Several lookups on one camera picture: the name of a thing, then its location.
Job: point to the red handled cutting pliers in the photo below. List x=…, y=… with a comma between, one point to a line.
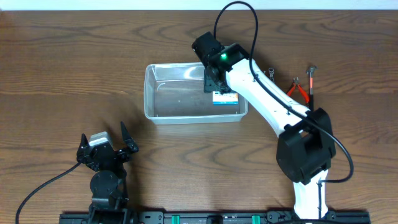
x=296, y=85

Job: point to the small hammer orange black handle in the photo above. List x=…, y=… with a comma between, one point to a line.
x=310, y=73

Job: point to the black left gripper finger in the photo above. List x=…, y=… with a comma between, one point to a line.
x=131, y=146
x=83, y=145

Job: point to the clear plastic container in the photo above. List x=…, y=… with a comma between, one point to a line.
x=173, y=94

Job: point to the silver ratchet wrench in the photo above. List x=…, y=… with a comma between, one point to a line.
x=271, y=74

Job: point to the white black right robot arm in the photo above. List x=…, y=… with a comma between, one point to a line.
x=304, y=151

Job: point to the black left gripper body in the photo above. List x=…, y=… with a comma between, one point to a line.
x=106, y=152

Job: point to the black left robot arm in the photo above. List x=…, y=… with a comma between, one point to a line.
x=108, y=185

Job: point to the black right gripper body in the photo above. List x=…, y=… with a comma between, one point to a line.
x=212, y=83

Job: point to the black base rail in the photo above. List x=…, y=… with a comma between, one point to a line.
x=211, y=218

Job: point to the blue white screwdriver box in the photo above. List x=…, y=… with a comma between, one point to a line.
x=219, y=98

